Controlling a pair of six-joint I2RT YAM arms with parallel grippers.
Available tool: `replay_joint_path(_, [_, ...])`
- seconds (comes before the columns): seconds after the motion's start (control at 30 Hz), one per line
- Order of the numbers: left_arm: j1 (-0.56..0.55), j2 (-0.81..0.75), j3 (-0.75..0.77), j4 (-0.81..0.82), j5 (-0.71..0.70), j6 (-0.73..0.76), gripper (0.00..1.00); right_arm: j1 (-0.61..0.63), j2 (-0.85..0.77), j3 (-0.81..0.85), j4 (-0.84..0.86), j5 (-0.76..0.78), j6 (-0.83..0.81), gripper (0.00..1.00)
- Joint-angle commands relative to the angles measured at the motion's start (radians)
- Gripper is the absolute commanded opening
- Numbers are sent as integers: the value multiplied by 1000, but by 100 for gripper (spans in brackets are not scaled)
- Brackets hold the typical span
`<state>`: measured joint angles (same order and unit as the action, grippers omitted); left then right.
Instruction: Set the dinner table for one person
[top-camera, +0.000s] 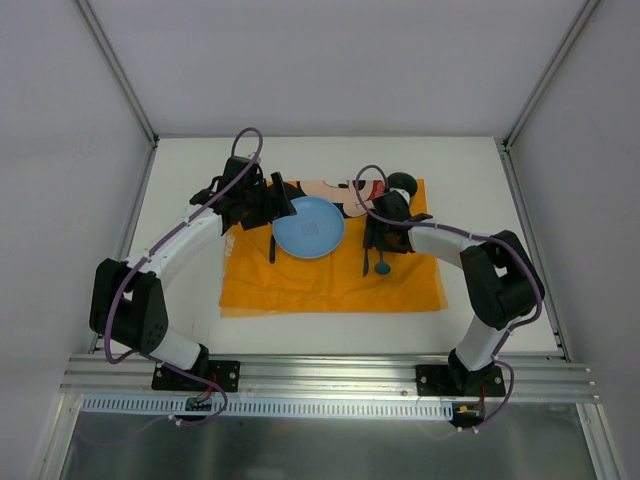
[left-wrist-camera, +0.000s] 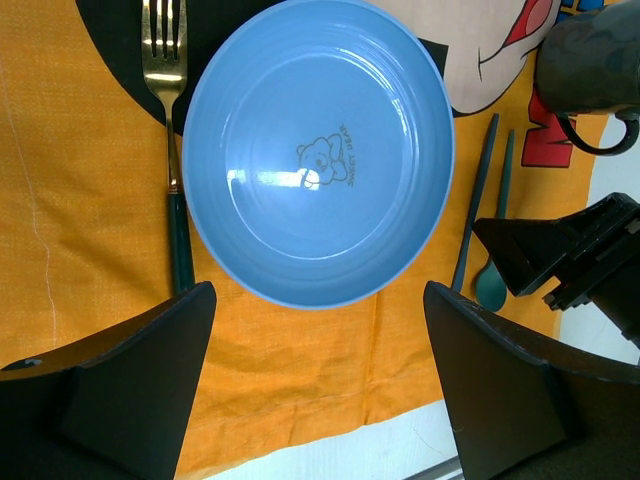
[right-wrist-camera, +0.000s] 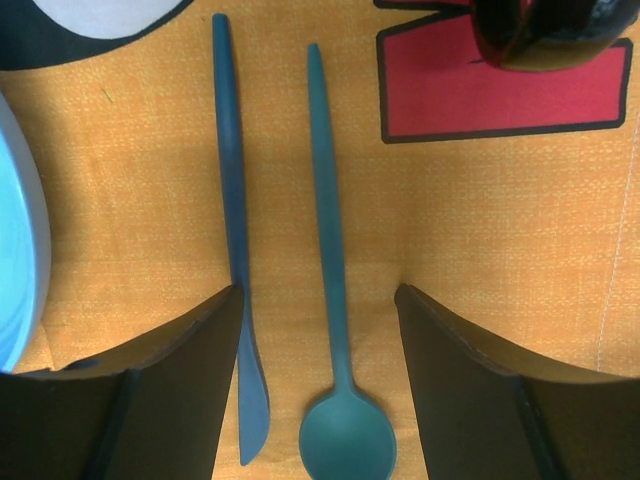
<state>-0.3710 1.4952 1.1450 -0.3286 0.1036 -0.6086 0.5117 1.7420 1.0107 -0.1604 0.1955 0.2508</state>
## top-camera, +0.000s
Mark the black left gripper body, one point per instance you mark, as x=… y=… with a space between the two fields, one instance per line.
x=272 y=201

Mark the dark green mug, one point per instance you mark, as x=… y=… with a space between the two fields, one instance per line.
x=404 y=183

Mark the light blue plate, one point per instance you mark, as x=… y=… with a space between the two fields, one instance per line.
x=314 y=231

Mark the gold fork green handle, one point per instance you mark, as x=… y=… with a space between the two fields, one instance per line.
x=272 y=250

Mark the blue plastic knife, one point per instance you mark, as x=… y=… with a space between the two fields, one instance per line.
x=366 y=262

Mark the teal plastic spoon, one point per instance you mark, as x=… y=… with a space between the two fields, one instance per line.
x=382 y=267

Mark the orange cartoon cloth placemat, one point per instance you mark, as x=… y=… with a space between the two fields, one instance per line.
x=333 y=283

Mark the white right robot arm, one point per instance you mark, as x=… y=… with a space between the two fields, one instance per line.
x=504 y=290

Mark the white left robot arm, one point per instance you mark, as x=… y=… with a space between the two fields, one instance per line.
x=128 y=300

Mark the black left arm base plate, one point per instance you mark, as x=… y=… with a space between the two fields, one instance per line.
x=225 y=373

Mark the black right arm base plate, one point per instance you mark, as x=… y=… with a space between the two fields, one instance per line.
x=441 y=380

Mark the left aluminium frame post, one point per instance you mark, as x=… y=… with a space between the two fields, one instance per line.
x=101 y=39

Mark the aluminium frame post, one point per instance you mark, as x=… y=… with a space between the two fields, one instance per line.
x=561 y=53
x=101 y=39

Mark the aluminium front rail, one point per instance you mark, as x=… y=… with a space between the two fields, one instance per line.
x=533 y=379

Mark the white slotted cable duct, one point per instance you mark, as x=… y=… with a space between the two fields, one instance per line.
x=273 y=407

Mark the right aluminium frame post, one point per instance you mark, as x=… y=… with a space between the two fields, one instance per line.
x=561 y=53

